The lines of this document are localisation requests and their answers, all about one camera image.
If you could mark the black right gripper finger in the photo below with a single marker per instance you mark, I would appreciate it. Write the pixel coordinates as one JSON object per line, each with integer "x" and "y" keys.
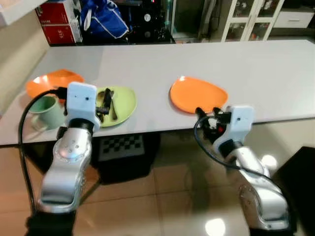
{"x": 202, "y": 114}

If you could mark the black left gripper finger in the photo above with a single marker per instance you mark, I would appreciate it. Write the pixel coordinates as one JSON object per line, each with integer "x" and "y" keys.
{"x": 107, "y": 101}

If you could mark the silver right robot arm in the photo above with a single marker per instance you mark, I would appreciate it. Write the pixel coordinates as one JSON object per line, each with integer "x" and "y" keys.
{"x": 258, "y": 191}

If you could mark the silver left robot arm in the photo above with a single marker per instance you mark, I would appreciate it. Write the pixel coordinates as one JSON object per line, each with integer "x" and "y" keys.
{"x": 66, "y": 167}

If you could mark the golden spoon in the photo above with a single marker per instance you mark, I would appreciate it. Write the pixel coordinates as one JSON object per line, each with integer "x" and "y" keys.
{"x": 114, "y": 110}

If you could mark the light green plate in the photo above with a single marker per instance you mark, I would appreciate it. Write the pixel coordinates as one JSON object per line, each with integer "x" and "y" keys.
{"x": 125, "y": 105}

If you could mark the orange plate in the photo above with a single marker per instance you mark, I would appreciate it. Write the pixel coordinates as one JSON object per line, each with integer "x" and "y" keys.
{"x": 51, "y": 81}
{"x": 197, "y": 94}

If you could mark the checkerboard calibration sheet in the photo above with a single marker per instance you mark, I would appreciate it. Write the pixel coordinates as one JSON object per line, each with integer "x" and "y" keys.
{"x": 122, "y": 146}

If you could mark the green mug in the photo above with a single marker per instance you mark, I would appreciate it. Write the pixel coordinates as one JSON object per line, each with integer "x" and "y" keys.
{"x": 47, "y": 113}

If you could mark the black box under table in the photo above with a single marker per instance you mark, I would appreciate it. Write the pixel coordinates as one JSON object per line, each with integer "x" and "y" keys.
{"x": 128, "y": 172}

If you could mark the blue bag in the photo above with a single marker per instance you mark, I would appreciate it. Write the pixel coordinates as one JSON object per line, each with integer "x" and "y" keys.
{"x": 106, "y": 19}

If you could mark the red cardboard box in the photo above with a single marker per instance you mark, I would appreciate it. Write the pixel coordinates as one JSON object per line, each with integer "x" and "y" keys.
{"x": 56, "y": 22}

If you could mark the white glass door cabinet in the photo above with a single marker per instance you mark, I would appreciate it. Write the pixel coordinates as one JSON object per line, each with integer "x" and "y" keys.
{"x": 251, "y": 19}

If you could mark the dark glossy furniture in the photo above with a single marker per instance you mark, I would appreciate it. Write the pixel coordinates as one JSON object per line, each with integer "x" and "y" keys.
{"x": 300, "y": 196}

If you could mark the white drawer unit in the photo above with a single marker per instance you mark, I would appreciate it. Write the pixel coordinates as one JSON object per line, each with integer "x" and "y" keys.
{"x": 294, "y": 19}

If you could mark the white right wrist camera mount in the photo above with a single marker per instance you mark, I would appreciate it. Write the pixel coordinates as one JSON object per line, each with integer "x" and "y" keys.
{"x": 236, "y": 125}

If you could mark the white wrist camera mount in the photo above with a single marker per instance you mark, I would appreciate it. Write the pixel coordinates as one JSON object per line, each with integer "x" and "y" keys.
{"x": 236, "y": 125}
{"x": 81, "y": 101}

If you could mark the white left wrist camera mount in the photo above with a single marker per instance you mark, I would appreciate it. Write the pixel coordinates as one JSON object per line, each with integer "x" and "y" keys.
{"x": 81, "y": 101}

